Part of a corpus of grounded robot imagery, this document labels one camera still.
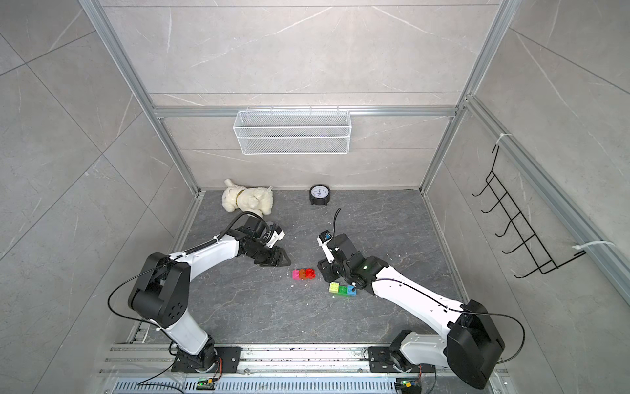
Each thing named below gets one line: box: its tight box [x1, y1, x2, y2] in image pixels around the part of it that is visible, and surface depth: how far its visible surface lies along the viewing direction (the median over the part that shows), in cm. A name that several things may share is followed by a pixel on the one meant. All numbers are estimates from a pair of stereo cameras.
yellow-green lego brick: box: [328, 281, 340, 294], surface depth 87 cm
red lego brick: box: [305, 267, 316, 280], surface depth 92 cm
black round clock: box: [309, 183, 331, 207], surface depth 117 cm
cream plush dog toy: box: [221, 178, 274, 218], surface depth 109 cm
